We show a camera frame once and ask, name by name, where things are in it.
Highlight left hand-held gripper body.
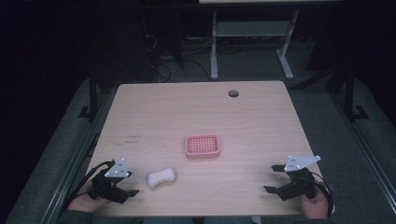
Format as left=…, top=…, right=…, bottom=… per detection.
left=88, top=158, right=134, bottom=205

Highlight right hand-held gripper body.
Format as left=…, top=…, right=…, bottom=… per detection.
left=276, top=154, right=322, bottom=202

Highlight white soap bar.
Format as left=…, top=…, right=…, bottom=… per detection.
left=146, top=166, right=177, bottom=189

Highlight pink soap dish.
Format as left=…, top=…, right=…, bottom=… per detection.
left=184, top=133, right=221, bottom=161

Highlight person's right hand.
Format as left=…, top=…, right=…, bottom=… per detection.
left=299, top=184, right=330, bottom=220

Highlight person's left hand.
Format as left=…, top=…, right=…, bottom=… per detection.
left=67, top=179, right=110, bottom=215

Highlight black metal stand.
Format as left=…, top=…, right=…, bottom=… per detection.
left=78, top=66, right=101, bottom=122
left=341, top=63, right=371, bottom=123

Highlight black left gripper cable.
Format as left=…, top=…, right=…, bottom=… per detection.
left=61, top=160, right=116, bottom=213

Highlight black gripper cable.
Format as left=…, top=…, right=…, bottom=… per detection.
left=61, top=160, right=116, bottom=213
left=310, top=172, right=334, bottom=218

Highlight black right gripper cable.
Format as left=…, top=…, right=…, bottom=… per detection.
left=310, top=172, right=334, bottom=218

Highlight black floor cables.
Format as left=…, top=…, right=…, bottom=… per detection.
left=144, top=32, right=213, bottom=82

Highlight white metal desk frame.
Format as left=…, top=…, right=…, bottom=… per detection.
left=209, top=8, right=301, bottom=81

